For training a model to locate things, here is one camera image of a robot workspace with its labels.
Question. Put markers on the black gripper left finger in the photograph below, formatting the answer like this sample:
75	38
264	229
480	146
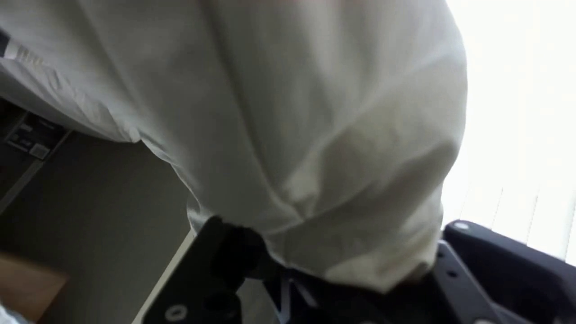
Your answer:
205	284

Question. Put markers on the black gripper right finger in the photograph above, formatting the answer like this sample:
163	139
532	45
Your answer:
487	277

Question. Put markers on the white pillow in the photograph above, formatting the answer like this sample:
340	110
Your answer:
325	124

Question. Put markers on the wooden nightstand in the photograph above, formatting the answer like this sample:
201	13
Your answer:
30	288

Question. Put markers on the white window blinds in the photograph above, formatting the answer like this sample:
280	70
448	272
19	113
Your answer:
518	169

